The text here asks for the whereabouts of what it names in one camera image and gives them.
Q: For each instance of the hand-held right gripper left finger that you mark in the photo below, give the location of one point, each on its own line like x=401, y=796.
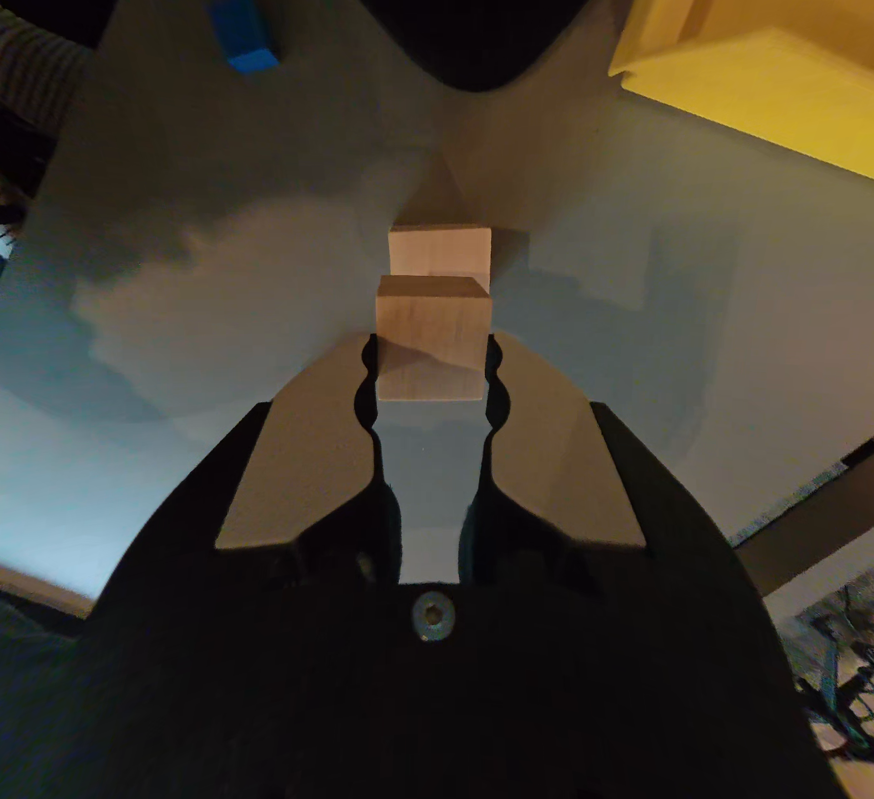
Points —
x=301, y=472

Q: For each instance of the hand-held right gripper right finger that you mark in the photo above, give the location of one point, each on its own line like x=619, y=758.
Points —
x=560, y=465

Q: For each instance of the medium wooden cube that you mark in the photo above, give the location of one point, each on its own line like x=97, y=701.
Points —
x=433, y=335

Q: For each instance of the large wooden cube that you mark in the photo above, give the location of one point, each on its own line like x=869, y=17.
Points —
x=440, y=253

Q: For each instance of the tiny blue cube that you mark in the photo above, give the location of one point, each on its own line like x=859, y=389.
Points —
x=243, y=35

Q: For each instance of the yellow plastic bin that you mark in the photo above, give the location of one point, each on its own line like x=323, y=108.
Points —
x=765, y=35

